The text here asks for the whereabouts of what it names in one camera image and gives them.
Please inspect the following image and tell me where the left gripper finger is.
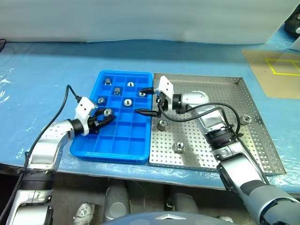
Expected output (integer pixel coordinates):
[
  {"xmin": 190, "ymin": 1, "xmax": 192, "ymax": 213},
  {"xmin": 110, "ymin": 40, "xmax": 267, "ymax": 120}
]
[
  {"xmin": 97, "ymin": 116, "xmax": 116, "ymax": 128},
  {"xmin": 93, "ymin": 107, "xmax": 107, "ymax": 119}
]

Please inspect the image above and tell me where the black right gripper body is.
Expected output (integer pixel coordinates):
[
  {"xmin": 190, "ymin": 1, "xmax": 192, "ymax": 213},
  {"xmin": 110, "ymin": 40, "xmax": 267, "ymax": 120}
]
[{"xmin": 154, "ymin": 91, "xmax": 170, "ymax": 118}]

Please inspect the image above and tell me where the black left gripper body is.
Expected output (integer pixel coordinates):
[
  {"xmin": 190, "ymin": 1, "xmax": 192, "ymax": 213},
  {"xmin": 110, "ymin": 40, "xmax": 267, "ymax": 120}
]
[{"xmin": 88, "ymin": 114, "xmax": 101, "ymax": 135}]

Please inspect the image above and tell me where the blue plastic compartment tray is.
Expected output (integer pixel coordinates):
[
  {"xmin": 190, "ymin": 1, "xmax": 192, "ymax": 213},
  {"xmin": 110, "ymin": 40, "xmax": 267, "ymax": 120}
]
[{"xmin": 70, "ymin": 70, "xmax": 155, "ymax": 164}]

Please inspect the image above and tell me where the perforated steel tray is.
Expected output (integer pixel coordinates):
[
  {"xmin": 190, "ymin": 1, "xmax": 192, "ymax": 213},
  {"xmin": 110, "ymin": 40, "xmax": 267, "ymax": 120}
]
[{"xmin": 148, "ymin": 72, "xmax": 287, "ymax": 177}]

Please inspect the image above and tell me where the blue plastic table cover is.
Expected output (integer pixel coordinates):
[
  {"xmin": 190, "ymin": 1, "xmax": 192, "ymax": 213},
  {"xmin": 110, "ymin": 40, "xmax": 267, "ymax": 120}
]
[{"xmin": 0, "ymin": 35, "xmax": 300, "ymax": 191}]

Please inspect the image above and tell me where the white foam backdrop board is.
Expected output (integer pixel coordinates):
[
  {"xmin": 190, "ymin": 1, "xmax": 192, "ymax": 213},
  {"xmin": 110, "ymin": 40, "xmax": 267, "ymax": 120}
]
[{"xmin": 0, "ymin": 0, "xmax": 299, "ymax": 45}]

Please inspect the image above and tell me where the light grey rounded shape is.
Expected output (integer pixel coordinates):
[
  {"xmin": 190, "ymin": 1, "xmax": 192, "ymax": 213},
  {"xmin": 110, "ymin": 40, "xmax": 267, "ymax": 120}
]
[{"xmin": 104, "ymin": 181, "xmax": 131, "ymax": 222}]

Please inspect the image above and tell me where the white crumpled object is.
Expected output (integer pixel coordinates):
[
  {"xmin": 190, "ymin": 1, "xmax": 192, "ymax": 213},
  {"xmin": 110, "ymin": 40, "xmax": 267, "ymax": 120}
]
[{"xmin": 73, "ymin": 202, "xmax": 96, "ymax": 225}]

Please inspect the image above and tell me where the dark grey rounded shape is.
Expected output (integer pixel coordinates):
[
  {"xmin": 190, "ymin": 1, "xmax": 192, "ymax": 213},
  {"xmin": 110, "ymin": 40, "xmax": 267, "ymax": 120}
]
[{"xmin": 168, "ymin": 187, "xmax": 200, "ymax": 215}]

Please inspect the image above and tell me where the brown cardboard sheet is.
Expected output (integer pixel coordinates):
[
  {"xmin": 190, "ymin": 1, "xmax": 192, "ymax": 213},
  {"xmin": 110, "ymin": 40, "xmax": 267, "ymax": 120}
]
[{"xmin": 241, "ymin": 48, "xmax": 300, "ymax": 100}]

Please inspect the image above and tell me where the blue-grey rounded cover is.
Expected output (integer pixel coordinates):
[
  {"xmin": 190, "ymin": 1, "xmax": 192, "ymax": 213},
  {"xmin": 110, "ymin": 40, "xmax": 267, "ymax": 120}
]
[{"xmin": 100, "ymin": 210, "xmax": 235, "ymax": 225}]

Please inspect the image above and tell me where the black rounded device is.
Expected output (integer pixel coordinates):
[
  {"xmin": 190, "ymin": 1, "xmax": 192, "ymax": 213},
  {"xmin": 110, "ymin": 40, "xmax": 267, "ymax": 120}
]
[{"xmin": 284, "ymin": 12, "xmax": 300, "ymax": 36}]

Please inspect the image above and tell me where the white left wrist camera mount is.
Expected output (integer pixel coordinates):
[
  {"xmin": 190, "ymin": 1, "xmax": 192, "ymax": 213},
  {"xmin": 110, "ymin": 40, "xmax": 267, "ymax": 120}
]
[{"xmin": 75, "ymin": 97, "xmax": 98, "ymax": 137}]

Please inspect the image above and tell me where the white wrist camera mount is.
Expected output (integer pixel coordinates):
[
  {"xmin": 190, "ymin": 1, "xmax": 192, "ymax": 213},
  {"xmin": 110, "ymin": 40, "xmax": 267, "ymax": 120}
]
[
  {"xmin": 75, "ymin": 97, "xmax": 98, "ymax": 137},
  {"xmin": 155, "ymin": 76, "xmax": 175, "ymax": 113}
]

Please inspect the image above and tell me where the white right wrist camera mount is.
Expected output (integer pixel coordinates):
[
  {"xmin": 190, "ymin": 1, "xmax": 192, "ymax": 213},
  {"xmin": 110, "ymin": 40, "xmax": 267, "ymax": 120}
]
[{"xmin": 155, "ymin": 76, "xmax": 175, "ymax": 113}]

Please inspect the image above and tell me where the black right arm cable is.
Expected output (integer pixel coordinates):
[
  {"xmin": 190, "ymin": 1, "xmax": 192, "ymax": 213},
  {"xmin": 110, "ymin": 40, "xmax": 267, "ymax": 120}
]
[{"xmin": 157, "ymin": 102, "xmax": 270, "ymax": 186}]

